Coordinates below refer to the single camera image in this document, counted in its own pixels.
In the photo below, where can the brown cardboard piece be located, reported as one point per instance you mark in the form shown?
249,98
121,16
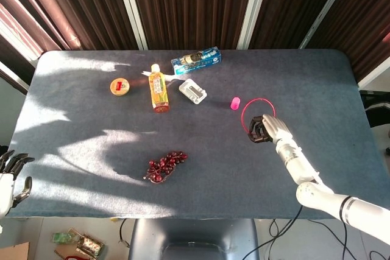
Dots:
13,252

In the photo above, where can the round orange tin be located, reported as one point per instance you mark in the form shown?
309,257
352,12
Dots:
119,86

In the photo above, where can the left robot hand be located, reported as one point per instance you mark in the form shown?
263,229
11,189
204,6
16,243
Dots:
6,187

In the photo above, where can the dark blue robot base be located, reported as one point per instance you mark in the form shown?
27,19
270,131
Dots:
195,238

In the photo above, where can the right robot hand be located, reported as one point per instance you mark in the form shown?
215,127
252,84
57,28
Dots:
275,126

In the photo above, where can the brown pleated curtain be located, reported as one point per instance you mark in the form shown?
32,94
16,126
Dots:
76,7
192,4
365,28
289,4

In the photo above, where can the blue felt table cover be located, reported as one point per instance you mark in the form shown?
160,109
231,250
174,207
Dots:
213,138

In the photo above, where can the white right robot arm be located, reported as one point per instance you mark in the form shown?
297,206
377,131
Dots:
317,196

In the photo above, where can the colourful snack packet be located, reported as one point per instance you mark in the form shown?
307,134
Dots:
90,245

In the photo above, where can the black metal stand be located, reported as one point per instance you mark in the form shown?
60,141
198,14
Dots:
377,107

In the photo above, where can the white battery charger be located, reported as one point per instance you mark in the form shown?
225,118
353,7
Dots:
192,91

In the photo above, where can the dark red grape bunch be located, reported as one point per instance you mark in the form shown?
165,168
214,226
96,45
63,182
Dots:
164,165

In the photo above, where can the blue cookie box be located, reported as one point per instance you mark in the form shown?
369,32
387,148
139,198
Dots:
196,60

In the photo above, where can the green snack packet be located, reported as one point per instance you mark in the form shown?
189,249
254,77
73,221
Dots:
64,237

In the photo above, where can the orange juice bottle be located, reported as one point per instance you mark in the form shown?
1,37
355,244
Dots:
158,89

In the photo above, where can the pink plastic cylinder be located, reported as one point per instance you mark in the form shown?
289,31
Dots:
235,103

